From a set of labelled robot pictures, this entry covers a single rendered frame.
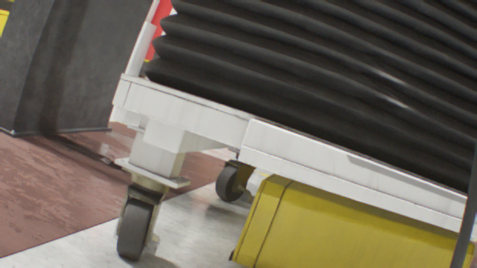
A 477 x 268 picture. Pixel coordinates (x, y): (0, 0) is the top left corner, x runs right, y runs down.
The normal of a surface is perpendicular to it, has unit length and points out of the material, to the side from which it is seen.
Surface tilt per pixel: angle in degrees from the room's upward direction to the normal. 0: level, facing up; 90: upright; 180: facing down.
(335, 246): 90
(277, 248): 90
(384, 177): 90
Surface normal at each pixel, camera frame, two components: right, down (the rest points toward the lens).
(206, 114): -0.17, 0.00
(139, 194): 0.27, -0.81
